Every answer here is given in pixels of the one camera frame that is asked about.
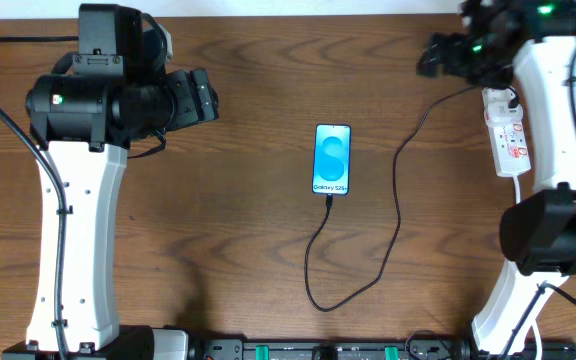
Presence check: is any black USB charging cable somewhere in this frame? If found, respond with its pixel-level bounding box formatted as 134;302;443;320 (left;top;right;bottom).
303;84;521;313

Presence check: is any blue Galaxy smartphone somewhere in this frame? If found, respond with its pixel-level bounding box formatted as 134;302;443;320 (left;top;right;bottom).
312;124;352;196

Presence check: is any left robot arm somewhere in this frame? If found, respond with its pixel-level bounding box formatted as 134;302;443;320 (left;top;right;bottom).
2;4;218;359

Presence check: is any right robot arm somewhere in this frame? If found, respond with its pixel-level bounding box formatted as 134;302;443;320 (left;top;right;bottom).
417;0;576;359

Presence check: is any white power strip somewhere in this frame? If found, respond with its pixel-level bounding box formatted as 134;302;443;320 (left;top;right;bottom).
486;120;531;178

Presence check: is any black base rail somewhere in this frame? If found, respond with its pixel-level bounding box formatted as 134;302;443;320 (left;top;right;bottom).
187;337;576;360

